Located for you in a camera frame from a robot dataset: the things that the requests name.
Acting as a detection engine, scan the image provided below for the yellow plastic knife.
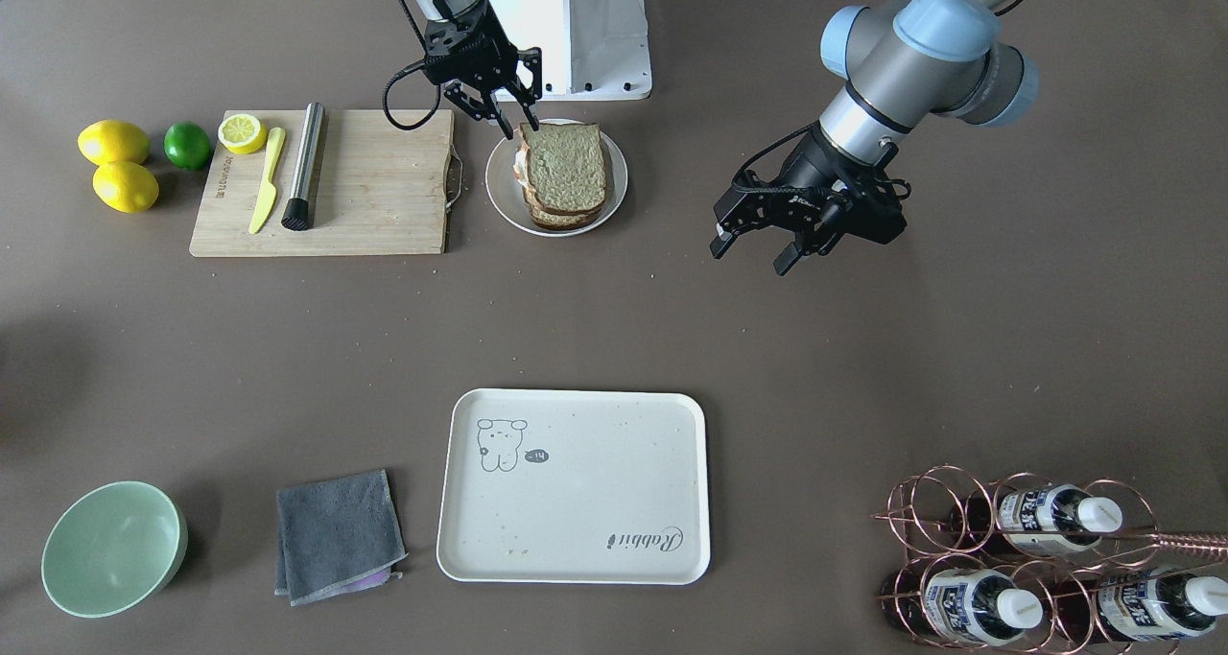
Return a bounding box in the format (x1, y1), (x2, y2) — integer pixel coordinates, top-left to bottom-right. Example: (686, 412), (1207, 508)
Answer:
(248, 127), (286, 235)

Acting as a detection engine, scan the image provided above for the steel muddler black tip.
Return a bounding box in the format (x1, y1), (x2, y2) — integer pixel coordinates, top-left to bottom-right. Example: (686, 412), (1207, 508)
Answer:
(280, 102), (325, 231)

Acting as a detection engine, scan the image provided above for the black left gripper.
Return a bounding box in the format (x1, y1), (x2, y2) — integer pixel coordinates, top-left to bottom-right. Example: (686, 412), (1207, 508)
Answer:
(710, 123), (909, 277)

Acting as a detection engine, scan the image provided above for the bread slice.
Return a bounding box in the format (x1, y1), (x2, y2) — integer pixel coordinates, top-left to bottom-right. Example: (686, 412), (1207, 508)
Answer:
(526, 200), (604, 231)
(518, 122), (608, 215)

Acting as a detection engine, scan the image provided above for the drink bottle upper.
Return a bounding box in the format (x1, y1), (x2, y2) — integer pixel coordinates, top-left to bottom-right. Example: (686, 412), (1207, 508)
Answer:
(946, 483), (1124, 558)

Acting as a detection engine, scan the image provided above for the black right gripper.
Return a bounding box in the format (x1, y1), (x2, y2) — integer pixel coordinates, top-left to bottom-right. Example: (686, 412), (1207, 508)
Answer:
(424, 10), (543, 140)

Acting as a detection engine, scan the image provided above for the bamboo cutting board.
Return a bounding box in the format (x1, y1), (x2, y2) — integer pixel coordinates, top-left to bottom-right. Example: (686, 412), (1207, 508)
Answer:
(189, 108), (456, 258)

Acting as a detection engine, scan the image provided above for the grey folded cloth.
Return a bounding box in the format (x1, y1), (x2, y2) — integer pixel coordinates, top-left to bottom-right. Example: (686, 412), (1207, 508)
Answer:
(273, 468), (408, 606)

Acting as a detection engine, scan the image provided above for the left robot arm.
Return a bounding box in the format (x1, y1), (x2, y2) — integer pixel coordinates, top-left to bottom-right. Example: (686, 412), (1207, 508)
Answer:
(710, 0), (1039, 275)

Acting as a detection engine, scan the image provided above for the copper wire bottle rack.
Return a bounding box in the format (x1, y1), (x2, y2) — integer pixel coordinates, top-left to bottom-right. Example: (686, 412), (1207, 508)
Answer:
(877, 465), (1226, 654)

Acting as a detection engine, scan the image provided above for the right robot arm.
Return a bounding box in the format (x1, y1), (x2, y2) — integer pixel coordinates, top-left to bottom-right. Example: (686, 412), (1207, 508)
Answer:
(386, 0), (543, 139)

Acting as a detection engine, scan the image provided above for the green lime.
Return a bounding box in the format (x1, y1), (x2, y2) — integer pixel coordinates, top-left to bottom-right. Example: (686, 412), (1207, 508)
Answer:
(163, 122), (212, 171)

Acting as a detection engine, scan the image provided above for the fried egg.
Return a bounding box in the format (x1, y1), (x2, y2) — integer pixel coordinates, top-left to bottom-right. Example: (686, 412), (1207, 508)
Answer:
(512, 145), (533, 193)

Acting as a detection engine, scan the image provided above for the mint green bowl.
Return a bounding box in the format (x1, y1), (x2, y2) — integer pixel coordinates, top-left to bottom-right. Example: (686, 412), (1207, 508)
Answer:
(42, 480), (188, 619)

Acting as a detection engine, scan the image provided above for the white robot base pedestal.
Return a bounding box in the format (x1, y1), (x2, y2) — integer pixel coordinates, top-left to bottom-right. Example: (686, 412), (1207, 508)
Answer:
(490, 0), (653, 101)

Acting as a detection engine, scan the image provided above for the drink bottle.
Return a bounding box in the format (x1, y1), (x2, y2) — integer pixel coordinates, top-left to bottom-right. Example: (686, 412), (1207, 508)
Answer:
(946, 483), (1124, 558)
(878, 569), (1045, 646)
(1050, 567), (1227, 643)

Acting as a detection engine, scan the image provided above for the yellow lemon upper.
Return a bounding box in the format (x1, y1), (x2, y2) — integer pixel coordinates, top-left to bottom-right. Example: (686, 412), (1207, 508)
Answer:
(76, 119), (151, 166)

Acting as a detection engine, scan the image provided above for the yellow lemon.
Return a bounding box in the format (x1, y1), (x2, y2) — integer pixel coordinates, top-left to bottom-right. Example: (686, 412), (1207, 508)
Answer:
(76, 119), (151, 166)
(92, 161), (158, 213)

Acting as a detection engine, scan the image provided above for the yellow lemon lower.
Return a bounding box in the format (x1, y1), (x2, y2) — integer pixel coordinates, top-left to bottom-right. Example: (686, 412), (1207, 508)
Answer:
(92, 161), (158, 213)

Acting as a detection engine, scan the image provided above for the halved lemon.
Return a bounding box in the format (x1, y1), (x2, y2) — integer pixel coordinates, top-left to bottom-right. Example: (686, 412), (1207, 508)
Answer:
(219, 113), (269, 155)

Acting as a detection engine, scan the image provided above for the cream rabbit tray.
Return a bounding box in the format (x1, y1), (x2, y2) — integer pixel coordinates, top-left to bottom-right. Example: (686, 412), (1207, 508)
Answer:
(436, 388), (711, 585)

